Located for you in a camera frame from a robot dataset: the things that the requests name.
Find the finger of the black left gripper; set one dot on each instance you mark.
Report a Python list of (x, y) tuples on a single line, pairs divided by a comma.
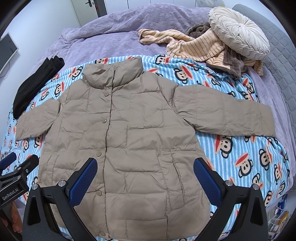
[(26, 167)]

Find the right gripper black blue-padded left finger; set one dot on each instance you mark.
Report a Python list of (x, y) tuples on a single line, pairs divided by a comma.
[(39, 223)]

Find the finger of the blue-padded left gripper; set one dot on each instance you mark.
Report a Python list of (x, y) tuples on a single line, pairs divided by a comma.
[(9, 159)]

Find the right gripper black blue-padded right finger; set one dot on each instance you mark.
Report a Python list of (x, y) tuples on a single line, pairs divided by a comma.
[(251, 220)]

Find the beige puffer jacket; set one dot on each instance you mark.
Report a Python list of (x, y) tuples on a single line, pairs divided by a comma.
[(141, 129)]

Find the person's left hand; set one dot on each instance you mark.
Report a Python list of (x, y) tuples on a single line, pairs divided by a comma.
[(14, 213)]

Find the cluttered items beside bed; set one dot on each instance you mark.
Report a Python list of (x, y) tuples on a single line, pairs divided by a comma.
[(277, 218)]

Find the black folded garment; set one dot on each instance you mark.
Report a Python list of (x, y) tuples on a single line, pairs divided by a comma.
[(34, 83)]

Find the brown fleece garment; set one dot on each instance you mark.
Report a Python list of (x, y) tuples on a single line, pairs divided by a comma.
[(227, 60)]

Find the grey quilted headboard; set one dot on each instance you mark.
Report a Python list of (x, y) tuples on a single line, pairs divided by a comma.
[(281, 60)]

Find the purple quilted bedspread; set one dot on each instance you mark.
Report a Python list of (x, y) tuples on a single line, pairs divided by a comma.
[(117, 35)]

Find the beige striped fleece garment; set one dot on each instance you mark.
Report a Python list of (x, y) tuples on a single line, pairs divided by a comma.
[(201, 49)]

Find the round cream pleated cushion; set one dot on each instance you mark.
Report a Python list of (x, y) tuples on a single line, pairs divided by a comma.
[(239, 33)]

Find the wall-mounted monitor screen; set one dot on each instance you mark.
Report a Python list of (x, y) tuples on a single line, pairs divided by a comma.
[(8, 49)]

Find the white door with handle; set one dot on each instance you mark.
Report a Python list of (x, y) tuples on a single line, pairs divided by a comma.
[(88, 10)]

